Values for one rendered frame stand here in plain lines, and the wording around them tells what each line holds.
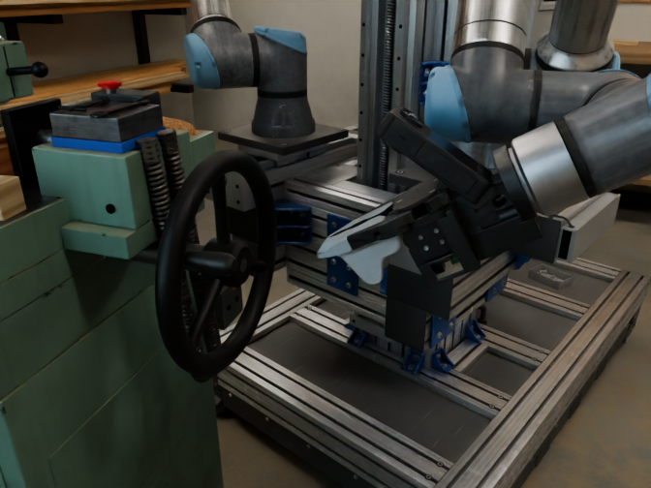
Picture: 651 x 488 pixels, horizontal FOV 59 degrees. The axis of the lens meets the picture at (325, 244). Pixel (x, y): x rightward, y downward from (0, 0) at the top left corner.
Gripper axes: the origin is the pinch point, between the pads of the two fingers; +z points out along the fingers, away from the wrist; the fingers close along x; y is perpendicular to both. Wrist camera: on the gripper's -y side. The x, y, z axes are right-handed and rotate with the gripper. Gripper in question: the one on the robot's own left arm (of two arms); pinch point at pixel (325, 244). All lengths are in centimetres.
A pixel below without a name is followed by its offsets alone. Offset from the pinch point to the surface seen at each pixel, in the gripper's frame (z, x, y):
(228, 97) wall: 175, 366, -55
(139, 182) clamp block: 18.9, 4.1, -15.0
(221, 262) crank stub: 10.2, -2.8, -3.4
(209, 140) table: 26.6, 37.9, -16.8
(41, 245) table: 30.8, -2.0, -14.2
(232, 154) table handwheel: 9.4, 9.9, -12.6
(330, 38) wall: 77, 348, -51
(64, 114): 22.5, 3.8, -25.8
